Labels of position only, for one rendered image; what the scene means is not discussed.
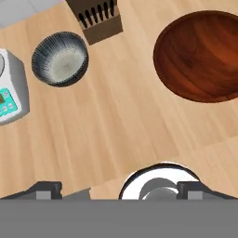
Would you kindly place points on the dark striped bowl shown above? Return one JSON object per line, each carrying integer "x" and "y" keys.
{"x": 59, "y": 59}

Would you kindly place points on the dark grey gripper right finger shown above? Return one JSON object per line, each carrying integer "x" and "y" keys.
{"x": 193, "y": 189}

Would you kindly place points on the white bowl with black rim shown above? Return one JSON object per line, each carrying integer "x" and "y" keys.
{"x": 145, "y": 182}

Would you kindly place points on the white appliance with teal panel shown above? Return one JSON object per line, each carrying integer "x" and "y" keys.
{"x": 10, "y": 89}

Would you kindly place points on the brown knife block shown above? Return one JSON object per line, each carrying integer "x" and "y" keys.
{"x": 97, "y": 18}

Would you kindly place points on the large brown wooden bowl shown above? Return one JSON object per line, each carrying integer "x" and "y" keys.
{"x": 198, "y": 55}

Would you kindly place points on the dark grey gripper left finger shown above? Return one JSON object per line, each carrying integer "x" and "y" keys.
{"x": 46, "y": 189}

